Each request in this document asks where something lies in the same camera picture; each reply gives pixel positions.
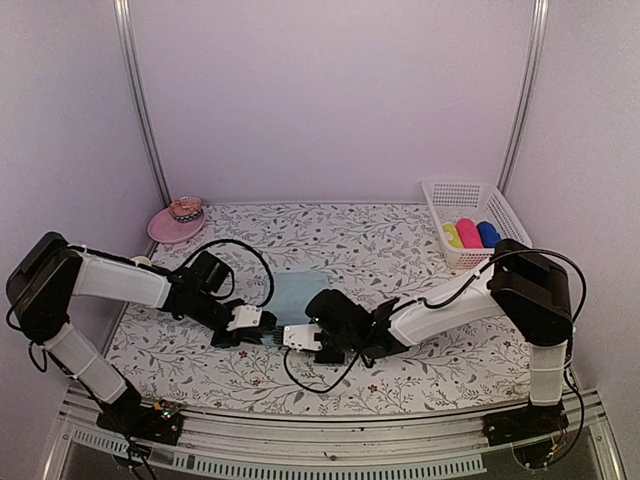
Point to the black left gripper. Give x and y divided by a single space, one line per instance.
241 332

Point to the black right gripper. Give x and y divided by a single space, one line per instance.
329 359

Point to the light blue towel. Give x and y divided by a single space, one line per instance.
292 293

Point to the dark blue towel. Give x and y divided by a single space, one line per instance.
489 235

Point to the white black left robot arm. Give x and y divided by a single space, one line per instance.
55 271

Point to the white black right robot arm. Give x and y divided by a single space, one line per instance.
529 286

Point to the floral tablecloth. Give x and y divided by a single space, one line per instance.
371 252

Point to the cream ceramic mug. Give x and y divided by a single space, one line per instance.
141 260

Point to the pink plate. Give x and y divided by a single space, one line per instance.
164 229

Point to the yellow rolled towel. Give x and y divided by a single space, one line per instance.
452 236

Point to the pink rolled towel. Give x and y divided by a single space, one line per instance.
469 234

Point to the white plastic basket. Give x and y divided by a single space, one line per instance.
452 200

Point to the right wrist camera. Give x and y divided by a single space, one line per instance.
338 316

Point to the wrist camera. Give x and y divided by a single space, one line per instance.
209 272
338 316

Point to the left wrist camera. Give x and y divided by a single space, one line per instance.
209 272

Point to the aluminium front rail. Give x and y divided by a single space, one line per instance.
454 444

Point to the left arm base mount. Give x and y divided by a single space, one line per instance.
132 419

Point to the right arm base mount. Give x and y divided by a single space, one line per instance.
524 423

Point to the left aluminium frame post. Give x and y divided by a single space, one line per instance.
126 37

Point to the aluminium frame post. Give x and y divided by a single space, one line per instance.
126 37
531 67

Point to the right aluminium frame post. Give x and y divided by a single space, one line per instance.
531 67

